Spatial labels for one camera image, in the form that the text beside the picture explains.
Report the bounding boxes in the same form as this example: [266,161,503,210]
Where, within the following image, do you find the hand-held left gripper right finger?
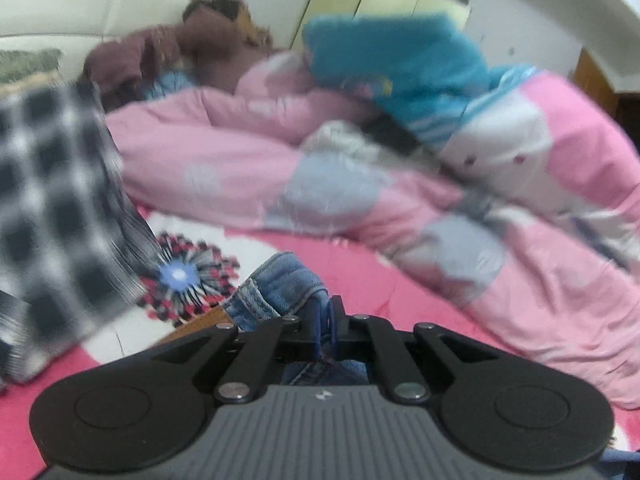
[330,296,501,404]

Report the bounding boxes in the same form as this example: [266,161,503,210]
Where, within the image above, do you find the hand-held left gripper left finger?
[150,300,326,404]

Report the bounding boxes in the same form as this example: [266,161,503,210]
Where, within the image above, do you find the blue denim jeans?
[170,251,373,388]

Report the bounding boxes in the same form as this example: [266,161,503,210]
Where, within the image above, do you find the pink floral bed sheet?
[0,205,640,480]

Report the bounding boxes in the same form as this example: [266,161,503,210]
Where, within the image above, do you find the pink patchwork duvet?
[105,52,640,411]

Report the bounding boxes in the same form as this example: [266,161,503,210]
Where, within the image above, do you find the white knitted cloth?
[305,125,401,161]

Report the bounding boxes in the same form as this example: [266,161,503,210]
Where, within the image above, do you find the black garment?
[365,115,436,156]

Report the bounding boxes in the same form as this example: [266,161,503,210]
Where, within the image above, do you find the teal pillow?
[302,12,538,148]

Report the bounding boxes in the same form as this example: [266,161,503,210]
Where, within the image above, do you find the black white plaid shirt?
[0,80,161,391]

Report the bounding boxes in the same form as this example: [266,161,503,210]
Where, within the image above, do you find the brown plush toy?
[82,0,273,111]

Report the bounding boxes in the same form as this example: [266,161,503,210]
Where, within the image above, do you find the wooden door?
[572,47,640,126]

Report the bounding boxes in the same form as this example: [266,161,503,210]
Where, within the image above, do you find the grey green pillow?
[0,49,63,86]

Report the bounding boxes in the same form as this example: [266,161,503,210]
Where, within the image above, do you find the white padded headboard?
[0,0,321,86]

